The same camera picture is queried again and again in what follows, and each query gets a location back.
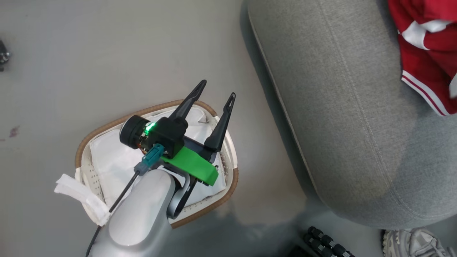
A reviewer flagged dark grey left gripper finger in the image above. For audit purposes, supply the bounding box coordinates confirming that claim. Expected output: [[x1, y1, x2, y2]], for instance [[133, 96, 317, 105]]
[[168, 80, 207, 124], [204, 92, 236, 152]]

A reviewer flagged black cable with teal connector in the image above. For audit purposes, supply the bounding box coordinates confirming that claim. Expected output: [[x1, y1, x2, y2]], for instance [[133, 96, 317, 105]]
[[85, 143, 165, 257]]

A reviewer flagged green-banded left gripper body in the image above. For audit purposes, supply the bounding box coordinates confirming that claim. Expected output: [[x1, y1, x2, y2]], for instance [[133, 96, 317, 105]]
[[119, 115, 219, 187]]

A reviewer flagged grey fabric sofa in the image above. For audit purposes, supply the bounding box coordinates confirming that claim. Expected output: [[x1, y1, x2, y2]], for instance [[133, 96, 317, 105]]
[[247, 0, 457, 230]]

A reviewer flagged black ribbed tube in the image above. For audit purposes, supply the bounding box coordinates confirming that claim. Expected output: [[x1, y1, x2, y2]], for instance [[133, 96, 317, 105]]
[[303, 233, 336, 257], [308, 226, 356, 257]]

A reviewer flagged wicker-rimmed laundry basket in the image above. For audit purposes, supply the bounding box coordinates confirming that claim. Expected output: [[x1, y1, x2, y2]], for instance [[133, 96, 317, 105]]
[[74, 100, 239, 229]]

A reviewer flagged grey white sneaker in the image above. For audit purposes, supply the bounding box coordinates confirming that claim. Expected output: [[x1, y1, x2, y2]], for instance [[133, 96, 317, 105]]
[[382, 228, 447, 257]]

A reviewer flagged red basketball jersey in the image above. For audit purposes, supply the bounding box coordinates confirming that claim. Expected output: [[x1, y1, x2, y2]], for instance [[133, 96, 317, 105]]
[[387, 0, 457, 117]]

